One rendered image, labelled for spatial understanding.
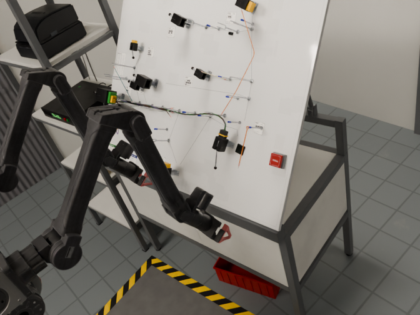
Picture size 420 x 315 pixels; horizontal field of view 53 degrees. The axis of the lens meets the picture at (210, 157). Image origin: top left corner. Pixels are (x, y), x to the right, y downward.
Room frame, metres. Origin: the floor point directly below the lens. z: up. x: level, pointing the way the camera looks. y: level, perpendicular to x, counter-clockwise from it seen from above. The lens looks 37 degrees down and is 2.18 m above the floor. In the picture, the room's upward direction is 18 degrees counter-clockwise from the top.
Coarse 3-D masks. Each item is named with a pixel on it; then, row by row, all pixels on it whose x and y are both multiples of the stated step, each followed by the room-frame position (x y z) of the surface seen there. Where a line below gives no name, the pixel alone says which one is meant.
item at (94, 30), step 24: (48, 0) 2.75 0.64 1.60; (24, 24) 2.04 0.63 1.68; (96, 24) 2.46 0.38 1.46; (72, 48) 2.19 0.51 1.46; (48, 120) 2.30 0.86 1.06; (48, 144) 2.47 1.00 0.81; (72, 168) 2.35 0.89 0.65; (120, 192) 2.46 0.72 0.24; (96, 216) 2.47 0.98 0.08; (120, 216) 2.20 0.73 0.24
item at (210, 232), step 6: (204, 216) 1.01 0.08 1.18; (210, 216) 1.03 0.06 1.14; (204, 222) 0.99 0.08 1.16; (210, 222) 1.00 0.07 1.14; (216, 222) 1.00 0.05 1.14; (198, 228) 0.99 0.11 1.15; (204, 228) 0.99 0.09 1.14; (210, 228) 1.00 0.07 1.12; (216, 228) 0.98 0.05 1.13; (210, 234) 0.98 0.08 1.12
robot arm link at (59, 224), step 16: (96, 112) 0.93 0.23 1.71; (112, 112) 0.92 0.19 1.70; (128, 112) 0.93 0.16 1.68; (96, 128) 0.90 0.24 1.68; (112, 128) 0.91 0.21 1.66; (128, 128) 0.93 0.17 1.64; (96, 144) 0.89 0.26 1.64; (80, 160) 0.88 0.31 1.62; (96, 160) 0.88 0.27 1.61; (80, 176) 0.86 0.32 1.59; (96, 176) 0.87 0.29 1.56; (80, 192) 0.84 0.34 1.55; (64, 208) 0.83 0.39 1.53; (80, 208) 0.83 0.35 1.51; (64, 224) 0.81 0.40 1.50; (80, 224) 0.82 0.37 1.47; (64, 240) 0.78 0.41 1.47; (80, 240) 0.79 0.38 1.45; (64, 256) 0.76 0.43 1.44; (80, 256) 0.78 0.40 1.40
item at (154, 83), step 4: (136, 76) 1.90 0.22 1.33; (140, 76) 1.88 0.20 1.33; (144, 76) 1.89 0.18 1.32; (136, 80) 1.89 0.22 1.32; (140, 80) 1.87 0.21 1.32; (144, 80) 1.85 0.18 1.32; (148, 80) 1.88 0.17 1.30; (156, 80) 1.93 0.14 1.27; (136, 84) 1.88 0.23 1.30; (140, 84) 1.86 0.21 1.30; (144, 84) 1.85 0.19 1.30; (148, 84) 1.87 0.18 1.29; (152, 84) 1.91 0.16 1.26; (156, 84) 1.92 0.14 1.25; (144, 88) 1.85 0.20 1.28; (148, 88) 1.86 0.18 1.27
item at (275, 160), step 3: (273, 153) 1.27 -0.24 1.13; (273, 156) 1.26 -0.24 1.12; (276, 156) 1.25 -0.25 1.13; (279, 156) 1.24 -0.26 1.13; (282, 156) 1.24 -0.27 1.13; (270, 159) 1.26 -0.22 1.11; (273, 159) 1.25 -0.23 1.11; (276, 159) 1.24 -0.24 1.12; (279, 159) 1.23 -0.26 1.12; (270, 162) 1.25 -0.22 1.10; (273, 162) 1.24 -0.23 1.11; (276, 162) 1.24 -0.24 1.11; (279, 162) 1.23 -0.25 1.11; (270, 165) 1.25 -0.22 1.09; (273, 165) 1.24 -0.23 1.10; (276, 165) 1.23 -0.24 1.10; (279, 165) 1.22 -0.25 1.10
